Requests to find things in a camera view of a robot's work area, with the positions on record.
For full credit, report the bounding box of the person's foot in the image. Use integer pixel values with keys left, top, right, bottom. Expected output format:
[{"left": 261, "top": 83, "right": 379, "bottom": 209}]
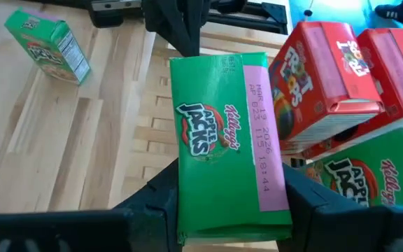
[{"left": 374, "top": 0, "right": 403, "bottom": 25}]

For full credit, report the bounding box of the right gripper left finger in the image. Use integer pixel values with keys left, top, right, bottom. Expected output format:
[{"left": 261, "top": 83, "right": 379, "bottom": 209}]
[{"left": 0, "top": 159, "right": 181, "bottom": 252}]

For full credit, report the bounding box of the red Froot Loops cereal box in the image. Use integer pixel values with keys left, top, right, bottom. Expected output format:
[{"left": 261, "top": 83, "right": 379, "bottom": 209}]
[
  {"left": 301, "top": 27, "right": 403, "bottom": 161},
  {"left": 268, "top": 21, "right": 386, "bottom": 155}
]

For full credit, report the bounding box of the light wooden slatted shelf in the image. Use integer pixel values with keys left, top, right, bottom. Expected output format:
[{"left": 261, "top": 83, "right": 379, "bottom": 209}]
[{"left": 120, "top": 33, "right": 293, "bottom": 252}]

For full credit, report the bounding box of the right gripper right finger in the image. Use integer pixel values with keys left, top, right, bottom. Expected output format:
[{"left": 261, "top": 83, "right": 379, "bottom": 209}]
[{"left": 277, "top": 163, "right": 403, "bottom": 252}]

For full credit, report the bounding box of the green Apple Jacks cereal box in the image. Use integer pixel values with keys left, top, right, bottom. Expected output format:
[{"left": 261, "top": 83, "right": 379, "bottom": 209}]
[
  {"left": 3, "top": 7, "right": 92, "bottom": 86},
  {"left": 169, "top": 52, "right": 293, "bottom": 246},
  {"left": 299, "top": 128, "right": 403, "bottom": 208}
]

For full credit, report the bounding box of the black aluminium rig frame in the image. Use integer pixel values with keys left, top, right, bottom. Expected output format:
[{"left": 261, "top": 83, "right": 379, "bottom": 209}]
[{"left": 88, "top": 0, "right": 289, "bottom": 36}]

